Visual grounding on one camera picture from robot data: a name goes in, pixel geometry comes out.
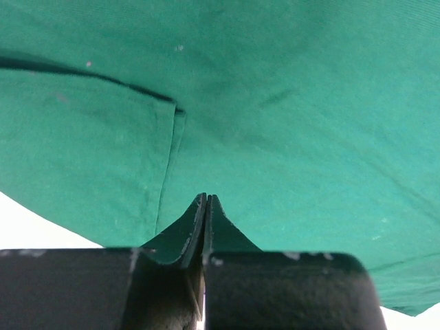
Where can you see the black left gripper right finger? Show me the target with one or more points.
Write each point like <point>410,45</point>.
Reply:
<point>247,288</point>

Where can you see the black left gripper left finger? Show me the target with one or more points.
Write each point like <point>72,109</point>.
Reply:
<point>54,279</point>

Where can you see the dark green surgical cloth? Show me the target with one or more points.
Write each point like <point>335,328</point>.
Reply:
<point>315,122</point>

